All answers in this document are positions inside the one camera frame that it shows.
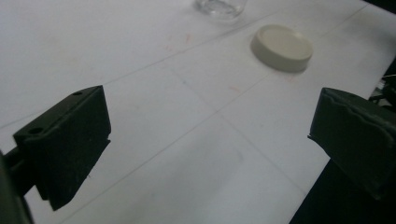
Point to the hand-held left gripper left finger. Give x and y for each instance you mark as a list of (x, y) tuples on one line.
[(67, 146)]

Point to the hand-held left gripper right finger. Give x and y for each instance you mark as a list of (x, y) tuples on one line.
[(355, 140)]

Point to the cream round jar lid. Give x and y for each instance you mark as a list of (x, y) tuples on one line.
[(281, 48)]

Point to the clear glass jar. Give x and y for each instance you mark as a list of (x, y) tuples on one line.
[(220, 7)]

